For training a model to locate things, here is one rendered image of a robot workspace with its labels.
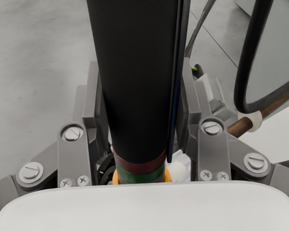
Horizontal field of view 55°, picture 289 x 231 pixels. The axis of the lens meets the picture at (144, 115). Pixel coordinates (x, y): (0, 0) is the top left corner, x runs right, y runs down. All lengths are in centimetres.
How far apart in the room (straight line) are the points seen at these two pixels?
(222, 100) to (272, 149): 15
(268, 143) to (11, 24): 313
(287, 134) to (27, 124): 192
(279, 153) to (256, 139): 6
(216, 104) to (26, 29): 283
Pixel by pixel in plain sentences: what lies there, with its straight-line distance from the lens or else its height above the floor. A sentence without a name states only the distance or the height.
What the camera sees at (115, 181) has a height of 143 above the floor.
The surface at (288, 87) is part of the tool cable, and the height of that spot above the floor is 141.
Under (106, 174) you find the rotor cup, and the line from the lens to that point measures 46.
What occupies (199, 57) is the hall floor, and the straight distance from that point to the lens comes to 267.
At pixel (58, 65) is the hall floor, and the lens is 268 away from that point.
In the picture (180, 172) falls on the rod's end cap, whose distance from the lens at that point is 24.
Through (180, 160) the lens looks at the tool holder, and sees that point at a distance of 25.
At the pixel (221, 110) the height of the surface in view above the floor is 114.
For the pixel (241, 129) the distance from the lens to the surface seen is 29.
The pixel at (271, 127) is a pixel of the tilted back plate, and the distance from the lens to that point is 62.
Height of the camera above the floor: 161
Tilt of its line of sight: 49 degrees down
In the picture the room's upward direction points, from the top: 1 degrees counter-clockwise
